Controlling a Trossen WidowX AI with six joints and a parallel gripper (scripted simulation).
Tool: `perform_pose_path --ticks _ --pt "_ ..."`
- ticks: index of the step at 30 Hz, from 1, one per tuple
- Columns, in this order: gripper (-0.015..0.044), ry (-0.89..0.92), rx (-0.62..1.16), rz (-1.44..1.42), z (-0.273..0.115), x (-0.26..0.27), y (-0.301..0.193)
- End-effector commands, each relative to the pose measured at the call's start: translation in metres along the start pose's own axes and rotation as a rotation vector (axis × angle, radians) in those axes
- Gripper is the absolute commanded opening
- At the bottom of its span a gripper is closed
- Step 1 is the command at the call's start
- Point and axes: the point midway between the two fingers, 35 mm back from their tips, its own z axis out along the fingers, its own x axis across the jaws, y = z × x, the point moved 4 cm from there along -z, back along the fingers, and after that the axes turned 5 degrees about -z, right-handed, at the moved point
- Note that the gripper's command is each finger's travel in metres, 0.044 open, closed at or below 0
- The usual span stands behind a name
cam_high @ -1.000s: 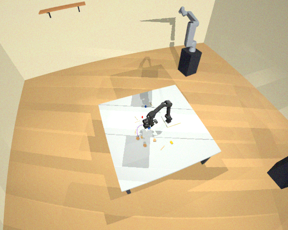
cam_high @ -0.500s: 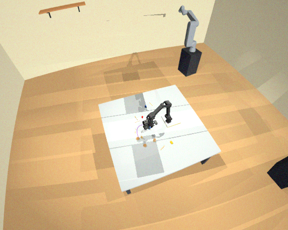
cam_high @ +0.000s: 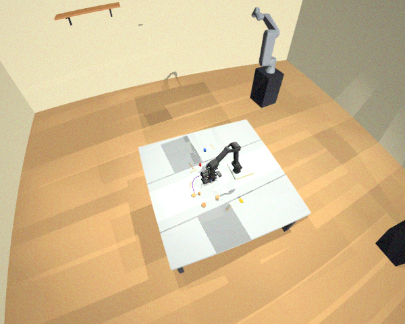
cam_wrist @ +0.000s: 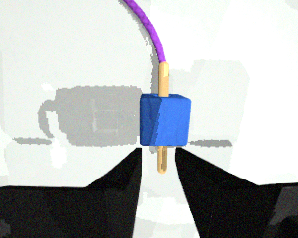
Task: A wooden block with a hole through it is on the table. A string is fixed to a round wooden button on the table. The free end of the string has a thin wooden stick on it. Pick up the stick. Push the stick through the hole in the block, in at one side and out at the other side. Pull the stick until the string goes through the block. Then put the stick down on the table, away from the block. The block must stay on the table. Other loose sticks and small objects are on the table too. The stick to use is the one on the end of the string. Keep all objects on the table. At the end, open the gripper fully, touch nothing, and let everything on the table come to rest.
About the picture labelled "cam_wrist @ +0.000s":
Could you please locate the thin wooden stick with purple end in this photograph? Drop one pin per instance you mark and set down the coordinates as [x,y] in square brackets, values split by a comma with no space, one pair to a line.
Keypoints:
[163,74]

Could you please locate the blue cube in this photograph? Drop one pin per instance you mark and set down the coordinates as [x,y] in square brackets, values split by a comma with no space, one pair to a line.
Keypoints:
[164,121]

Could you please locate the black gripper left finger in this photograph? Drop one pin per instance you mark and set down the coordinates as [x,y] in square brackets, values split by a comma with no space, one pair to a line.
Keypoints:
[104,209]

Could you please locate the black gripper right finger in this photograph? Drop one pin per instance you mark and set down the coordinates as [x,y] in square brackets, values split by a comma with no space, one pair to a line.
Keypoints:
[224,205]

